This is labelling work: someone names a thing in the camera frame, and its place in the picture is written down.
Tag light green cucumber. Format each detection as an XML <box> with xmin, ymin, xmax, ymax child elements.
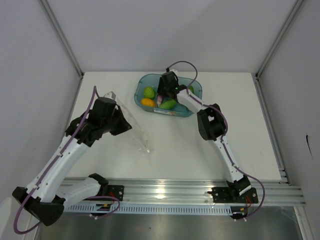
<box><xmin>159</xmin><ymin>99</ymin><xmax>177</xmax><ymax>110</ymax></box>

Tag purple eggplant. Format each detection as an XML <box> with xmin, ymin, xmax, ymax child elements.
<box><xmin>156</xmin><ymin>95</ymin><xmax>164</xmax><ymax>106</ymax></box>

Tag orange mango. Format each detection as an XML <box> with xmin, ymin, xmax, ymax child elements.
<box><xmin>140</xmin><ymin>98</ymin><xmax>157</xmax><ymax>108</ymax></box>

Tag clear zip top bag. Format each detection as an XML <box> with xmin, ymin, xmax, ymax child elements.
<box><xmin>112</xmin><ymin>94</ymin><xmax>152</xmax><ymax>154</ymax></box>

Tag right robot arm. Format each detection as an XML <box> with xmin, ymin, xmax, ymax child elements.
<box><xmin>158</xmin><ymin>69</ymin><xmax>252</xmax><ymax>203</ymax></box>

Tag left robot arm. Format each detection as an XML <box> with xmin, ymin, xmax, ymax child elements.
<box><xmin>12</xmin><ymin>96</ymin><xmax>132</xmax><ymax>226</ymax></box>

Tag green custard apple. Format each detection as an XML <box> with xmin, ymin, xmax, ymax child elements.
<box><xmin>143</xmin><ymin>86</ymin><xmax>156</xmax><ymax>99</ymax></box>

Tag teal plastic bin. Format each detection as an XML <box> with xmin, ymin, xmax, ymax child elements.
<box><xmin>134</xmin><ymin>73</ymin><xmax>203</xmax><ymax>118</ymax></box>

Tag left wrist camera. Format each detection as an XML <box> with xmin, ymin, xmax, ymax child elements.
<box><xmin>103</xmin><ymin>91</ymin><xmax>117</xmax><ymax>101</ymax></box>

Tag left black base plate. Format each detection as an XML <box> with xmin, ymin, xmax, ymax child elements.
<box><xmin>107</xmin><ymin>185</ymin><xmax>125</xmax><ymax>201</ymax></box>

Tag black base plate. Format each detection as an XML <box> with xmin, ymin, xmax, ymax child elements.
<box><xmin>207</xmin><ymin>187</ymin><xmax>259</xmax><ymax>204</ymax></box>
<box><xmin>107</xmin><ymin>185</ymin><xmax>125</xmax><ymax>201</ymax></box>

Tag aluminium mounting rail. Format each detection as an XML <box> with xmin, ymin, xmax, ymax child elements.
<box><xmin>109</xmin><ymin>179</ymin><xmax>306</xmax><ymax>207</ymax></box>

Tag white slotted cable duct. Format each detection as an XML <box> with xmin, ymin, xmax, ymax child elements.
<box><xmin>65</xmin><ymin>202</ymin><xmax>244</xmax><ymax>216</ymax></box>

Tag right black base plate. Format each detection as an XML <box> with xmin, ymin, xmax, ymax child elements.
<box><xmin>207</xmin><ymin>187</ymin><xmax>259</xmax><ymax>204</ymax></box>

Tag left aluminium frame post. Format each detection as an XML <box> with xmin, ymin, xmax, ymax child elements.
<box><xmin>38</xmin><ymin>0</ymin><xmax>84</xmax><ymax>78</ymax></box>

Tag aluminium frame post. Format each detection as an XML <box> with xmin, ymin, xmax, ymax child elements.
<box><xmin>255</xmin><ymin>0</ymin><xmax>307</xmax><ymax>80</ymax></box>
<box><xmin>38</xmin><ymin>0</ymin><xmax>84</xmax><ymax>78</ymax></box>

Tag right aluminium frame post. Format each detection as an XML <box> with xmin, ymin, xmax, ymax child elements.
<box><xmin>255</xmin><ymin>0</ymin><xmax>307</xmax><ymax>80</ymax></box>

